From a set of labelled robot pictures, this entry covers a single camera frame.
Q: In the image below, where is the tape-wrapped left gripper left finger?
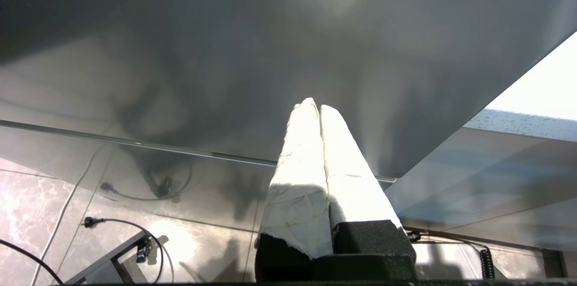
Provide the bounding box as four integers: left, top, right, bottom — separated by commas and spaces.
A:
254, 97, 334, 283

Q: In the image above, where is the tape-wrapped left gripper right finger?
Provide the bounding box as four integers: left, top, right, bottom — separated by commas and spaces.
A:
320, 104, 417, 262

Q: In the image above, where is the grey under-counter cabinet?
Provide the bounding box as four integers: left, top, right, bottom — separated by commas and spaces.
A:
385, 126, 577, 253

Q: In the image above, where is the black coiled cable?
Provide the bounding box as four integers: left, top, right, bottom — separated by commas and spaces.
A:
406, 230, 497, 280

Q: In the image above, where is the black cable with plug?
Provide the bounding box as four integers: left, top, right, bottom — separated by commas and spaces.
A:
83, 215, 175, 284

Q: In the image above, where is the grey metal frame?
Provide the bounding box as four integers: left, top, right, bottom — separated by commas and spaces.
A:
63, 230, 170, 285

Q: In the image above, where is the white floor cable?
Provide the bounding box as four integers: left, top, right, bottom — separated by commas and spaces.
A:
31, 144, 111, 286

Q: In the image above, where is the black floor cable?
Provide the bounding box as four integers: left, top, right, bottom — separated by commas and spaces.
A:
0, 238, 64, 286

